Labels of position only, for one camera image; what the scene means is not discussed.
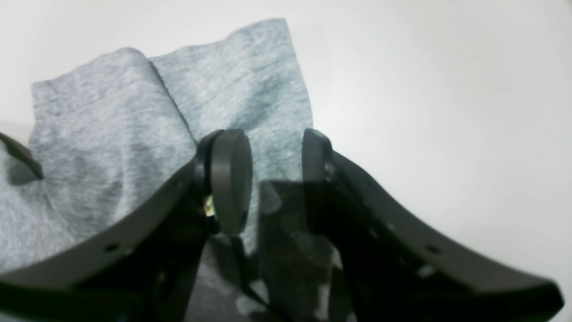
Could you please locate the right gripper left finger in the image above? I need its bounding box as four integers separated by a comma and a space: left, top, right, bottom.
1, 130, 252, 322

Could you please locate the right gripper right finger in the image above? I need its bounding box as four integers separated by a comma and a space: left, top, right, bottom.
302, 129, 564, 322

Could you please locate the grey T-shirt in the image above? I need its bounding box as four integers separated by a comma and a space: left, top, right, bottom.
0, 18, 333, 322

